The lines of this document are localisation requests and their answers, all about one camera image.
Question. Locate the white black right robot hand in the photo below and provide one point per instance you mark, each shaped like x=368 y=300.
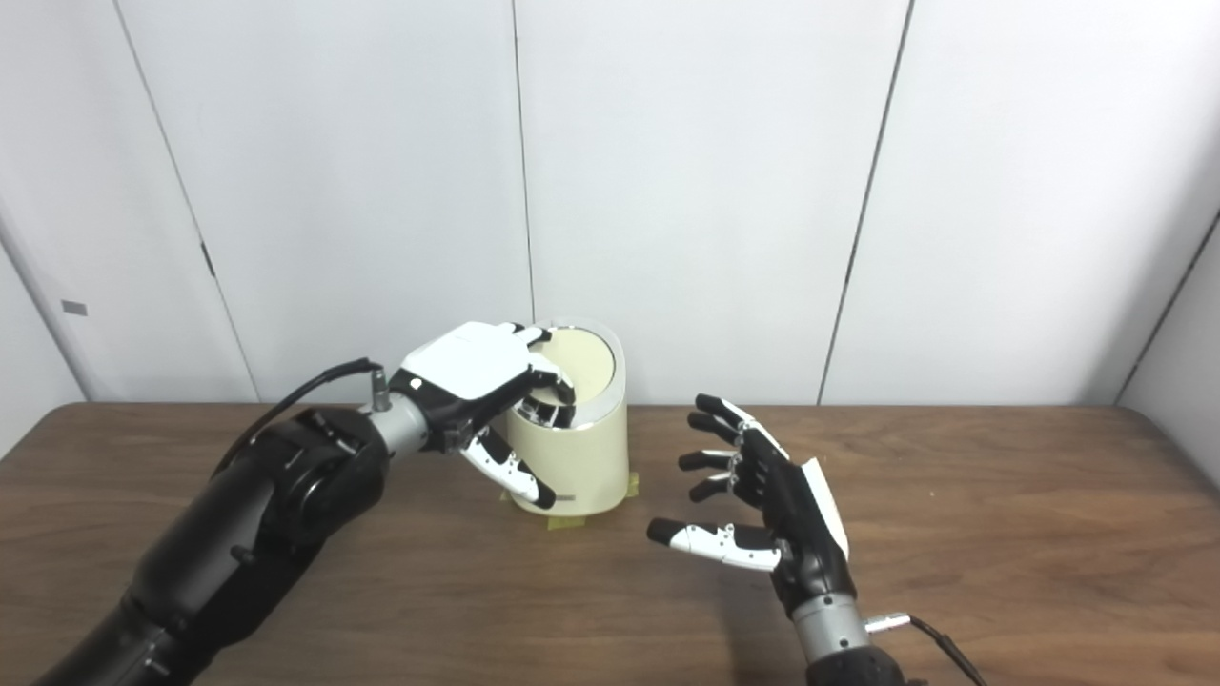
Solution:
x=801 y=534

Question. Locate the cream round bin lid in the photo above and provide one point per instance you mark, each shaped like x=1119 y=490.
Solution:
x=586 y=367

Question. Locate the small grey wall plate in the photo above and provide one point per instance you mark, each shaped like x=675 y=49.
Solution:
x=74 y=308

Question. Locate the cream-colored cylindrical bin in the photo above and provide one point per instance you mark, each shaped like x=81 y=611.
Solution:
x=591 y=457

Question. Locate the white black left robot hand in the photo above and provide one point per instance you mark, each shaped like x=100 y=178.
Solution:
x=467 y=367

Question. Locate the black panel hinge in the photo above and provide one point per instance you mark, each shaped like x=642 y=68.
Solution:
x=207 y=259

